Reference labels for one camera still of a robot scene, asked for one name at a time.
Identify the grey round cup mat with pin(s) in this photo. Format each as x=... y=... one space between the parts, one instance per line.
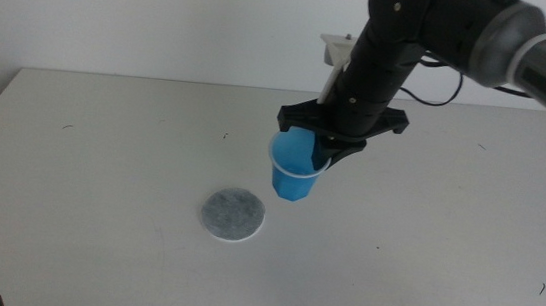
x=232 y=214

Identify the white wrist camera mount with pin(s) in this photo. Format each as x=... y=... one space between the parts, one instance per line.
x=335 y=48

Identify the blue plastic cup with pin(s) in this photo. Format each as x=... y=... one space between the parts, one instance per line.
x=291 y=185

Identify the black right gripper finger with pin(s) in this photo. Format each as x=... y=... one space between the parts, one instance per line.
x=343 y=150
x=320 y=155

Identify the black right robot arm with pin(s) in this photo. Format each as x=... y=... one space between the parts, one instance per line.
x=466 y=26

